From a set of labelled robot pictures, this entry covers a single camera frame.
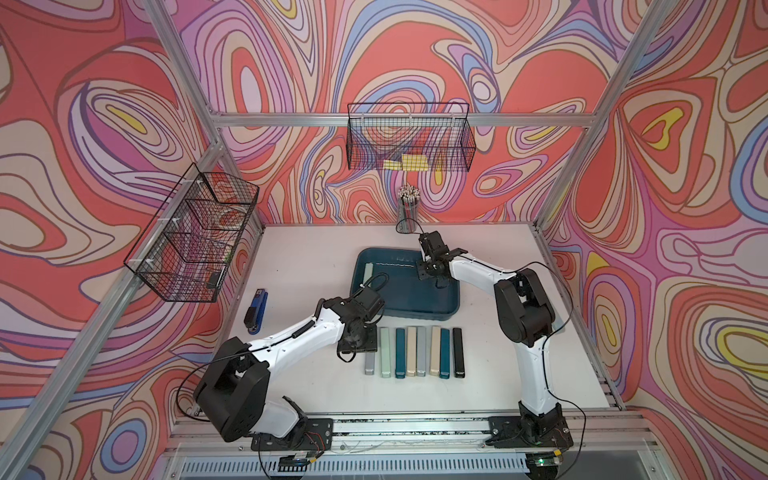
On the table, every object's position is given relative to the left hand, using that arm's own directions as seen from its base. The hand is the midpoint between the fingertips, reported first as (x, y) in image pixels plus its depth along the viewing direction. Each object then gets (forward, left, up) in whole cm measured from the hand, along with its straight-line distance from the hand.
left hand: (373, 348), depth 83 cm
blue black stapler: (+12, +38, -2) cm, 40 cm away
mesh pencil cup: (+49, -12, +13) cm, 52 cm away
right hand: (+28, -18, -3) cm, 34 cm away
